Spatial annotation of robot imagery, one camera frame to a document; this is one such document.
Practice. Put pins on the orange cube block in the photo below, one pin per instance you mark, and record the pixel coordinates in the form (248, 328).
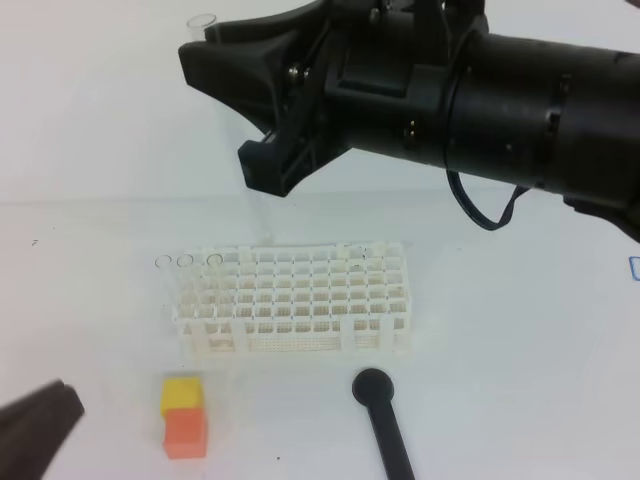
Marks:
(186, 433)

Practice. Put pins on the black round-headed stand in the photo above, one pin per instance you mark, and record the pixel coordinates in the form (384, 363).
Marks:
(374, 390)

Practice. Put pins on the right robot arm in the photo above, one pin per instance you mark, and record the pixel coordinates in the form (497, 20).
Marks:
(562, 119)

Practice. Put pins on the white test tube rack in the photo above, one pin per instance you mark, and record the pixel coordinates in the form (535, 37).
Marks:
(343, 298)

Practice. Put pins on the clear test tube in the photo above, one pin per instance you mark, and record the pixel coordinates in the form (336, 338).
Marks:
(236, 131)
(169, 276)
(187, 285)
(216, 275)

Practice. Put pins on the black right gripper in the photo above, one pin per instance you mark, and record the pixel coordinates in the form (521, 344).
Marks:
(371, 76)

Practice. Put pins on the yellow cube block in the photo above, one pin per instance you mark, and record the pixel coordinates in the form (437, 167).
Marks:
(182, 392)

